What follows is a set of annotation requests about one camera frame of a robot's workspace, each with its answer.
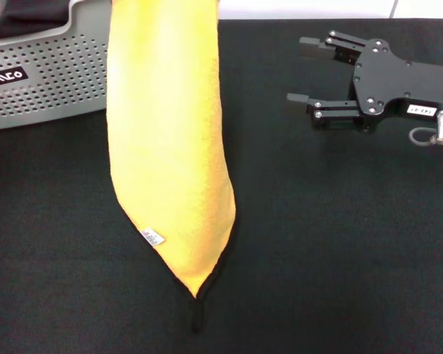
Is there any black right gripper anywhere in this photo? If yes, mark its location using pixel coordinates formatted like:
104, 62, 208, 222
286, 29, 443, 135

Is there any yellow and grey towel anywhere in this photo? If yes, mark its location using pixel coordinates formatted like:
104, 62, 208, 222
106, 0, 240, 333

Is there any black tablecloth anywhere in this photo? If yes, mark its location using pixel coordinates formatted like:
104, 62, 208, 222
0, 18, 443, 354

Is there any grey perforated storage box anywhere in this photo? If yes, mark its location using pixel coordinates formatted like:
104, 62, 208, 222
0, 0, 112, 133

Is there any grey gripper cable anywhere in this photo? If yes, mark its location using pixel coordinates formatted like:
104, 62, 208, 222
408, 126, 439, 148

